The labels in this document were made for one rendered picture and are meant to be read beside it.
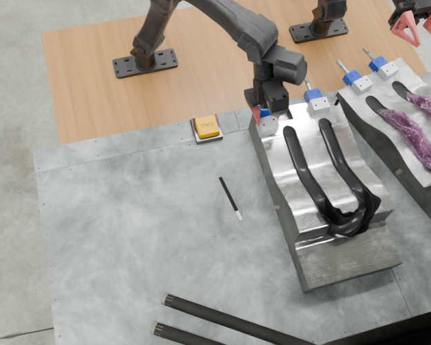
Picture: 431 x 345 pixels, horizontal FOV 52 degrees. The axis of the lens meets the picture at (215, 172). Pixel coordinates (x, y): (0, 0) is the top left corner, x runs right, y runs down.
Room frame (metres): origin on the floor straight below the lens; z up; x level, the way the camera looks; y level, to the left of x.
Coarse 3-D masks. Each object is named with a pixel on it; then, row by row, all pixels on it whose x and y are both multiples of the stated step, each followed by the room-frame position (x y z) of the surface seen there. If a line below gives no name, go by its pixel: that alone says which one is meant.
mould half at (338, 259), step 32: (256, 128) 0.64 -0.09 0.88; (288, 160) 0.55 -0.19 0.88; (320, 160) 0.56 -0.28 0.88; (352, 160) 0.58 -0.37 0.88; (288, 192) 0.44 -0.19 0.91; (352, 192) 0.46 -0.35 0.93; (384, 192) 0.48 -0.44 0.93; (288, 224) 0.37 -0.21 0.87; (320, 224) 0.36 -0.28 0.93; (384, 224) 0.42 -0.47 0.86; (320, 256) 0.30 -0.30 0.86; (352, 256) 0.32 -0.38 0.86; (384, 256) 0.33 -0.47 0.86
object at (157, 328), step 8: (152, 328) 0.07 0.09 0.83; (160, 328) 0.07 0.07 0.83; (168, 328) 0.07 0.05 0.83; (176, 328) 0.08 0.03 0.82; (160, 336) 0.05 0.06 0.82; (168, 336) 0.06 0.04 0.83; (176, 336) 0.06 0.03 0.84; (184, 336) 0.06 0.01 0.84; (192, 336) 0.07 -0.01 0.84; (200, 336) 0.07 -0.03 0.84; (184, 344) 0.04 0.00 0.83; (192, 344) 0.05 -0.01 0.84; (200, 344) 0.05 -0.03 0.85; (208, 344) 0.05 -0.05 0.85; (216, 344) 0.06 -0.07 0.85; (224, 344) 0.06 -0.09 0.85
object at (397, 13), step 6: (414, 0) 0.83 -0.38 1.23; (420, 0) 0.83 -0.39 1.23; (396, 6) 0.84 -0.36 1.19; (402, 6) 0.80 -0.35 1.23; (408, 6) 0.81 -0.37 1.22; (396, 12) 0.81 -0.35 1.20; (402, 12) 0.82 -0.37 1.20; (426, 12) 0.85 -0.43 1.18; (390, 18) 0.81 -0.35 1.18; (420, 18) 0.84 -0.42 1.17; (426, 18) 0.84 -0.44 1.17; (390, 24) 0.80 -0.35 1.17
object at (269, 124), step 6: (264, 114) 0.65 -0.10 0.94; (270, 114) 0.65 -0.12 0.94; (264, 120) 0.62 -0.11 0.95; (270, 120) 0.62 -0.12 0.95; (276, 120) 0.63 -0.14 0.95; (258, 126) 0.62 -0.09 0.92; (264, 126) 0.60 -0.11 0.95; (270, 126) 0.61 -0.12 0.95; (276, 126) 0.61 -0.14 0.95; (258, 132) 0.61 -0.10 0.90; (264, 132) 0.60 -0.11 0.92; (270, 132) 0.61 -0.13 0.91; (276, 132) 0.62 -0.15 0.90
